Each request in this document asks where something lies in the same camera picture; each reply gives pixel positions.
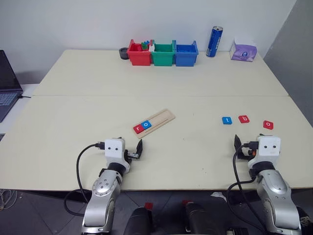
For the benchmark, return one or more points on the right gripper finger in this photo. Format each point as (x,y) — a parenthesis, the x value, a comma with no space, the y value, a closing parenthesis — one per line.
(260,134)
(237,142)

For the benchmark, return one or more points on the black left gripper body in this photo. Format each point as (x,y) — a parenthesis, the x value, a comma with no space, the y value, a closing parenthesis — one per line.
(132,156)

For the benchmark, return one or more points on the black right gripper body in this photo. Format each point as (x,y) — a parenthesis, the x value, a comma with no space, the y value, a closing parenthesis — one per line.
(245,153)

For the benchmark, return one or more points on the red letter tile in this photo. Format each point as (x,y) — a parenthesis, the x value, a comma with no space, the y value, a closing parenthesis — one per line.
(138,128)
(244,119)
(268,124)

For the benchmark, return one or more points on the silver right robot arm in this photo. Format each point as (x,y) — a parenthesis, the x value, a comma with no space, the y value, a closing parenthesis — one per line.
(278,195)

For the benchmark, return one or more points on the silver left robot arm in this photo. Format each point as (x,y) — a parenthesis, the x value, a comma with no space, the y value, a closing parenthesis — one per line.
(101,195)

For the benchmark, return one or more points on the blue letter tile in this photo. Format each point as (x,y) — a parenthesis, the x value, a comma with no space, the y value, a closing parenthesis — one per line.
(227,120)
(146,124)

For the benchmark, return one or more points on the wooden letter tray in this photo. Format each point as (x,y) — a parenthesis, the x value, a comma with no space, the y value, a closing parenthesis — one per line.
(159,118)

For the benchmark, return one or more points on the white paper scrap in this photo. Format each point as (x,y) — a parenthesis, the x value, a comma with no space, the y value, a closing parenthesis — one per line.
(217,195)

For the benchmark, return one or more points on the small red tag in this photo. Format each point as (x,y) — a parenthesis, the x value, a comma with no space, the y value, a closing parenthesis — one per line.
(148,205)

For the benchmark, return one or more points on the dark rounded shape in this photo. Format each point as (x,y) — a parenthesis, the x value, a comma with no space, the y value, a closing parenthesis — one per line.
(203,218)
(138,221)

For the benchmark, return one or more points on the red plastic bin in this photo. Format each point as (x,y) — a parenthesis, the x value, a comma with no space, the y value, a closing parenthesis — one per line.
(139,57)

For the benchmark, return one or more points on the purple tissue pack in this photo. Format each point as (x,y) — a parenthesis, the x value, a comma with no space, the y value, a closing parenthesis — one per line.
(243,52)

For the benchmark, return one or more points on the black tape roll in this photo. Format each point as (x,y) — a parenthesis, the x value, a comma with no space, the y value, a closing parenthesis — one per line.
(123,53)

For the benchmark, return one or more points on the green plastic bin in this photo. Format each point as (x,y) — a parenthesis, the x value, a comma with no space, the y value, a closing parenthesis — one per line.
(162,57)

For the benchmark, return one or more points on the white plastic piece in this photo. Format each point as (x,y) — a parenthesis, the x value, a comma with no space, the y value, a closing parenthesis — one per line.
(151,46)

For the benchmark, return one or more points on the blue plastic bin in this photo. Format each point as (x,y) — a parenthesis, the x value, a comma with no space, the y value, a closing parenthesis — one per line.
(185,56)

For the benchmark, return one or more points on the blue drink can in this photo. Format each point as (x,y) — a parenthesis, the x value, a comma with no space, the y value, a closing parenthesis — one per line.
(214,42)

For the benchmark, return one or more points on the dark laptop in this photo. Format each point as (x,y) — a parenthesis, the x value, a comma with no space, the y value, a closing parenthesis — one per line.
(7,88)

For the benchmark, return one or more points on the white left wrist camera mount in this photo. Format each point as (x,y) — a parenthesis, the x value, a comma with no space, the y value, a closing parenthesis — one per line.
(114,149)

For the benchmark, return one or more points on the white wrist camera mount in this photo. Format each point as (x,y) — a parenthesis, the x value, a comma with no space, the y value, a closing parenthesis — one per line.
(269,146)
(114,149)

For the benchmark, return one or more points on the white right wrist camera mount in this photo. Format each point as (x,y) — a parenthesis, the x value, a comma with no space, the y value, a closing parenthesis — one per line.
(269,146)

